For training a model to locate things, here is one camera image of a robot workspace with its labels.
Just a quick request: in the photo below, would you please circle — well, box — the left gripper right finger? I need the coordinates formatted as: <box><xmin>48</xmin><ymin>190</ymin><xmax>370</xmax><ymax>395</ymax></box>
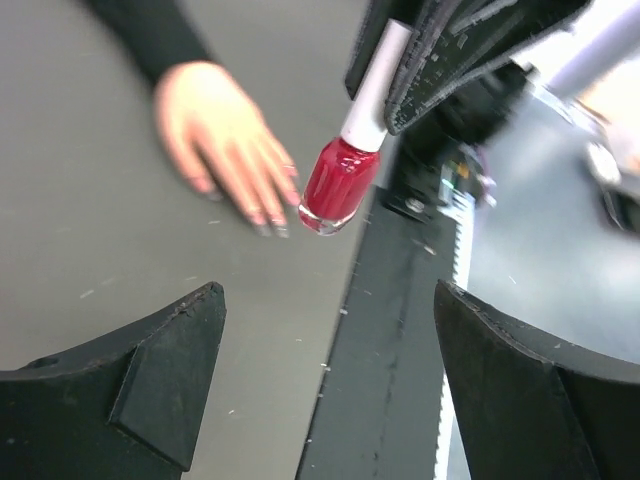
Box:
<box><xmin>434</xmin><ymin>281</ymin><xmax>639</xmax><ymax>480</ymax></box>

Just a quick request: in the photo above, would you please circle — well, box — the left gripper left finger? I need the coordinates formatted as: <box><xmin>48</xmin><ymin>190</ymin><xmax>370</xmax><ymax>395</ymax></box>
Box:
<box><xmin>1</xmin><ymin>282</ymin><xmax>226</xmax><ymax>480</ymax></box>

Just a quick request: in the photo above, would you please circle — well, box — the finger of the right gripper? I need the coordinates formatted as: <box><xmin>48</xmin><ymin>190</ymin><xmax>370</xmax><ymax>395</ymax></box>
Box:
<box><xmin>344</xmin><ymin>0</ymin><xmax>423</xmax><ymax>100</ymax></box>
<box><xmin>384</xmin><ymin>0</ymin><xmax>590</xmax><ymax>135</ymax></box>

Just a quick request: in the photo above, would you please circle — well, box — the white nail polish cap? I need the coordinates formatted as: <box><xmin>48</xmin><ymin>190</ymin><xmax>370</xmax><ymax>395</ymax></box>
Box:
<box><xmin>340</xmin><ymin>20</ymin><xmax>411</xmax><ymax>152</ymax></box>

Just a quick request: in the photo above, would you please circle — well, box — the red nail polish bottle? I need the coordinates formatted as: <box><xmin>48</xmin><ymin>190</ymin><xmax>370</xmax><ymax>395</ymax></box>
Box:
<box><xmin>298</xmin><ymin>137</ymin><xmax>380</xmax><ymax>236</ymax></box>

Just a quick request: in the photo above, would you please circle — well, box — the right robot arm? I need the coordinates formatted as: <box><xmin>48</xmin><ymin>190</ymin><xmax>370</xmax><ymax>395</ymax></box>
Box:
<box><xmin>343</xmin><ymin>1</ymin><xmax>588</xmax><ymax>222</ymax></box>

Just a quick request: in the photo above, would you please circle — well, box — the mannequin hand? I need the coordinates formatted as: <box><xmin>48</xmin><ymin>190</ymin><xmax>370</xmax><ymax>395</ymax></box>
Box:
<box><xmin>154</xmin><ymin>61</ymin><xmax>300</xmax><ymax>238</ymax></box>

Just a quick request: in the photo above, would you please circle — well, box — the black sleeve cloth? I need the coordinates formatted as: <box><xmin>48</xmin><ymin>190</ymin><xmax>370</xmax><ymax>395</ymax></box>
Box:
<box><xmin>84</xmin><ymin>0</ymin><xmax>216</xmax><ymax>87</ymax></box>

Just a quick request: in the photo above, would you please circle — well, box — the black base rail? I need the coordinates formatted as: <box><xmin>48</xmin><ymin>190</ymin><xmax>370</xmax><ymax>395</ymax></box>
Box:
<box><xmin>296</xmin><ymin>204</ymin><xmax>457</xmax><ymax>479</ymax></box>

